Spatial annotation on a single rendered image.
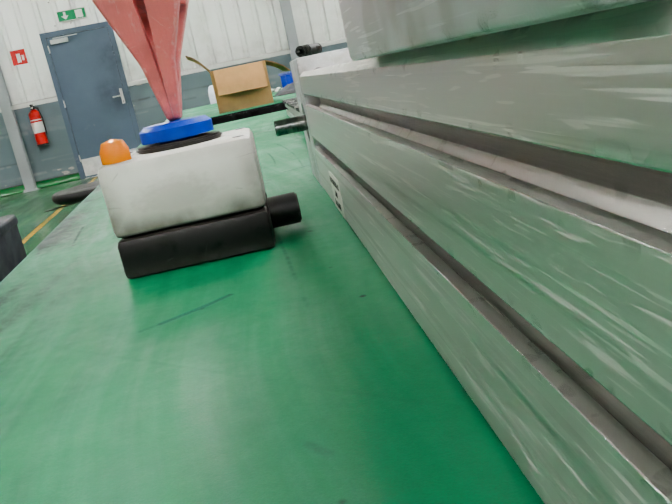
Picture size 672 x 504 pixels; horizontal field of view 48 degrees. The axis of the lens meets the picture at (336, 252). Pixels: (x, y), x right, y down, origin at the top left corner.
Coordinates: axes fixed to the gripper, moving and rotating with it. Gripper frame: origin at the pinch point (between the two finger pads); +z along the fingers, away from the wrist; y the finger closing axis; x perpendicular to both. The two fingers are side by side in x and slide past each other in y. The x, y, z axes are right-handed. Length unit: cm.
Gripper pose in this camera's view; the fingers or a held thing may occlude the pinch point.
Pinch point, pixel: (171, 104)
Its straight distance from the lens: 42.6
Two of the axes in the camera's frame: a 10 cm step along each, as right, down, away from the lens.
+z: 2.1, 9.5, 2.3
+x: -1.1, -2.1, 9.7
